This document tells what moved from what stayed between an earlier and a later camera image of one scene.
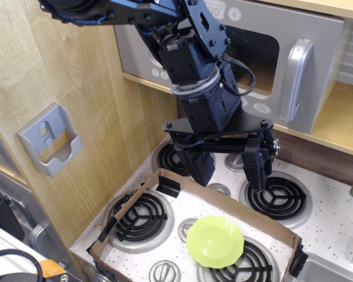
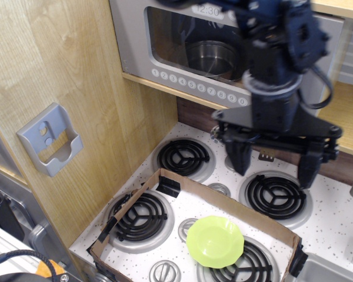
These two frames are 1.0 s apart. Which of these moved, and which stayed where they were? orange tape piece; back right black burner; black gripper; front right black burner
Moved: black gripper
Stayed: back right black burner; orange tape piece; front right black burner
